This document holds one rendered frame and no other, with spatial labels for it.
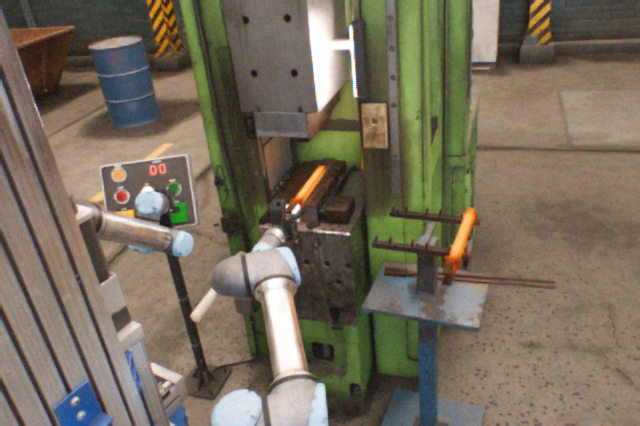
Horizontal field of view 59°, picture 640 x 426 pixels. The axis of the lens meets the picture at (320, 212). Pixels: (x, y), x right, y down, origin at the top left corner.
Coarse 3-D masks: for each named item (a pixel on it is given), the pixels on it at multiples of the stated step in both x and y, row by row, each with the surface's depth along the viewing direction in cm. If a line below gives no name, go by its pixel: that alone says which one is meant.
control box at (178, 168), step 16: (144, 160) 217; (160, 160) 218; (176, 160) 218; (112, 176) 216; (128, 176) 217; (144, 176) 217; (160, 176) 217; (176, 176) 218; (192, 176) 223; (112, 192) 216; (128, 192) 216; (192, 192) 218; (112, 208) 216; (128, 208) 216; (192, 208) 218; (176, 224) 217; (192, 224) 218
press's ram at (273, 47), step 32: (224, 0) 186; (256, 0) 182; (288, 0) 179; (320, 0) 189; (256, 32) 188; (288, 32) 184; (320, 32) 191; (256, 64) 194; (288, 64) 190; (320, 64) 193; (256, 96) 200; (288, 96) 196; (320, 96) 196
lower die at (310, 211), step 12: (300, 168) 249; (312, 168) 246; (336, 168) 243; (300, 180) 236; (324, 180) 234; (336, 180) 238; (288, 192) 227; (312, 192) 224; (324, 192) 224; (288, 204) 219; (312, 204) 216; (312, 216) 218
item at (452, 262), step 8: (472, 208) 193; (464, 216) 189; (472, 216) 188; (464, 224) 184; (464, 232) 180; (456, 240) 176; (464, 240) 176; (456, 248) 172; (448, 256) 169; (456, 256) 169; (448, 264) 164; (456, 264) 167; (448, 272) 160; (448, 280) 162
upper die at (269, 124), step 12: (336, 96) 230; (324, 108) 217; (264, 120) 203; (276, 120) 202; (288, 120) 200; (300, 120) 199; (312, 120) 204; (264, 132) 206; (276, 132) 204; (288, 132) 203; (300, 132) 201
